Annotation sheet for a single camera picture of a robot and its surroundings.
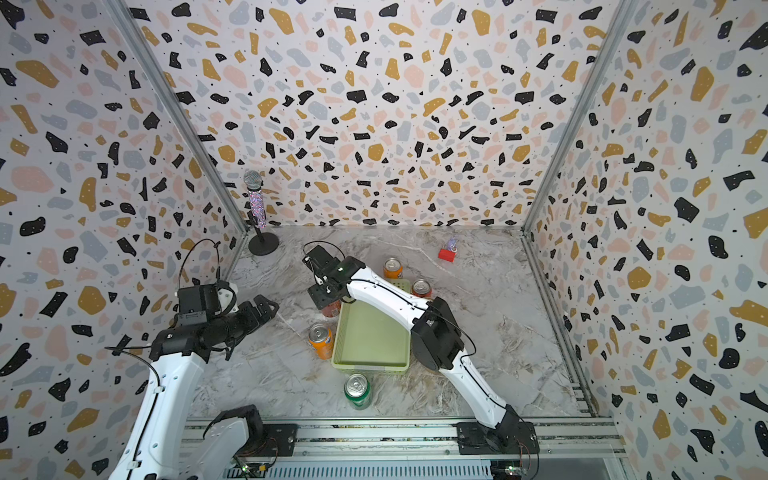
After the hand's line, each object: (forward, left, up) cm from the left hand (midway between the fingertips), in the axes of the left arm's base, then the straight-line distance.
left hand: (267, 312), depth 77 cm
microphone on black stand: (+40, +18, -18) cm, 48 cm away
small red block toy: (+34, -53, -18) cm, 65 cm away
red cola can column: (+7, -14, -11) cm, 19 cm away
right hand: (+10, -12, -7) cm, 17 cm away
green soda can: (-17, -24, -7) cm, 30 cm away
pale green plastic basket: (+1, -24, -19) cm, 30 cm away
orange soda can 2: (-4, -13, -8) cm, 16 cm away
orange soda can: (+20, -32, -9) cm, 39 cm away
